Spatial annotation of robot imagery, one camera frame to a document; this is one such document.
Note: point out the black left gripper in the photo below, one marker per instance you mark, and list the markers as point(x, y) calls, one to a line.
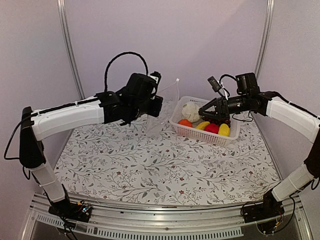
point(155, 110)

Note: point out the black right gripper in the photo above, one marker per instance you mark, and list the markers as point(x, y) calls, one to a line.
point(222, 106)

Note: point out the red toy pepper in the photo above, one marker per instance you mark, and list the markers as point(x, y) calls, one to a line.
point(212, 128)

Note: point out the clear zip top bag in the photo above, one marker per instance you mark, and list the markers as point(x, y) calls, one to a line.
point(170, 96)

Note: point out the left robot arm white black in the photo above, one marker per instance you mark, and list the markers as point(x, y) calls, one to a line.
point(137, 98)

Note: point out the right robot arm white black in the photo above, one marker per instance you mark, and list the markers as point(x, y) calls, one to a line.
point(273, 105)

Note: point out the dark red grapes toy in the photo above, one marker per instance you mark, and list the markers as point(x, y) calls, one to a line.
point(217, 122)

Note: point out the yellow banana toy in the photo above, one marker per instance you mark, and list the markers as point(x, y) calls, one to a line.
point(202, 125)

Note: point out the white cauliflower toy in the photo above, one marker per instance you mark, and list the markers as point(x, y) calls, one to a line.
point(190, 111)

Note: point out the white plastic basket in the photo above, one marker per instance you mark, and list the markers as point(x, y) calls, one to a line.
point(202, 130)

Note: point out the yellow lemon toy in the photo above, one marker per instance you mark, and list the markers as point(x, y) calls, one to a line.
point(224, 130)

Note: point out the orange toy fruit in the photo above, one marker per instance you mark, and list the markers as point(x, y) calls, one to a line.
point(186, 123)

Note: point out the floral table cloth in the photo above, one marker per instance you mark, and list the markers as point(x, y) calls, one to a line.
point(122, 163)

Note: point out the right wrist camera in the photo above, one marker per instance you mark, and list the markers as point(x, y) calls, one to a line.
point(218, 88)

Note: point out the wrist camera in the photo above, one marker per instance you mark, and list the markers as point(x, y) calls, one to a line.
point(218, 88)
point(156, 76)

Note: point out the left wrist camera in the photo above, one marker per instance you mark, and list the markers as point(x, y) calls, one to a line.
point(156, 76)

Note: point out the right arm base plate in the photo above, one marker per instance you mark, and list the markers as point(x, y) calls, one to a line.
point(252, 212)

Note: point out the right aluminium frame post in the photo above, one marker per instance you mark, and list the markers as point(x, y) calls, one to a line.
point(270, 6)

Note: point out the aluminium frame post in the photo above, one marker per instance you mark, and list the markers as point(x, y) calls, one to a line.
point(62, 11)
point(270, 6)

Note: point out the front aluminium rail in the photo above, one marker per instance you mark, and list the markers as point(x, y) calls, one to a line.
point(116, 220)

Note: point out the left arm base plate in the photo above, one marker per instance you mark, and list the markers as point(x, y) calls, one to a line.
point(80, 212)

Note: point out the left aluminium frame post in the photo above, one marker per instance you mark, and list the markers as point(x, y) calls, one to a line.
point(62, 11)

